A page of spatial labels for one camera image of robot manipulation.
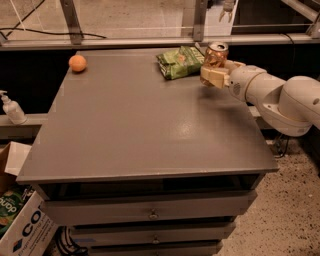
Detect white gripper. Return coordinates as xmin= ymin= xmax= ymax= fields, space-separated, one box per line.
xmin=200 ymin=60 xmax=266 ymax=102

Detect orange soda can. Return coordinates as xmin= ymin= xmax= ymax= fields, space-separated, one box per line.
xmin=202 ymin=42 xmax=229 ymax=68

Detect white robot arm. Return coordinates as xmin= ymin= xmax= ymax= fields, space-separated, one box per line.
xmin=200 ymin=60 xmax=320 ymax=137

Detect green jalapeno chip bag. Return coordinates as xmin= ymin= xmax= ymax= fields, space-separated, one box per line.
xmin=156 ymin=46 xmax=204 ymax=80

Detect grey drawer cabinet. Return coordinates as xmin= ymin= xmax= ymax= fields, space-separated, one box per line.
xmin=15 ymin=46 xmax=280 ymax=256

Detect orange fruit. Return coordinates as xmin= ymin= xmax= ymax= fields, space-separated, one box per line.
xmin=69 ymin=55 xmax=87 ymax=72

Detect middle grey drawer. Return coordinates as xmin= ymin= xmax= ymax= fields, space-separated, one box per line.
xmin=71 ymin=222 xmax=235 ymax=247

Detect grey drawer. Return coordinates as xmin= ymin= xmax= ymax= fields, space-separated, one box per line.
xmin=41 ymin=191 xmax=257 ymax=226
xmin=89 ymin=241 xmax=222 ymax=256
xmin=71 ymin=222 xmax=235 ymax=247

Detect bottom grey drawer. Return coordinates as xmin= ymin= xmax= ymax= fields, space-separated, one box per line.
xmin=89 ymin=241 xmax=222 ymax=256

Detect top grey drawer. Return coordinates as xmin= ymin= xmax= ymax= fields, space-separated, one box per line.
xmin=41 ymin=191 xmax=257 ymax=226

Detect white pump sanitizer bottle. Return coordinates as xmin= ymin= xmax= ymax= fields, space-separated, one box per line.
xmin=0 ymin=90 xmax=27 ymax=125

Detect green snack package in box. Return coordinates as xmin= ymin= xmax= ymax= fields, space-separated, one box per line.
xmin=0 ymin=186 xmax=33 ymax=238

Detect white cardboard box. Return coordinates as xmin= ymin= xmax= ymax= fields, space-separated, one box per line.
xmin=0 ymin=142 xmax=57 ymax=256

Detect black cable on floor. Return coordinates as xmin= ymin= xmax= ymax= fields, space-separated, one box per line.
xmin=0 ymin=0 xmax=108 ymax=40

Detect black and white cables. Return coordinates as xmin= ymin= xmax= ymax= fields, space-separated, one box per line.
xmin=54 ymin=227 xmax=89 ymax=256

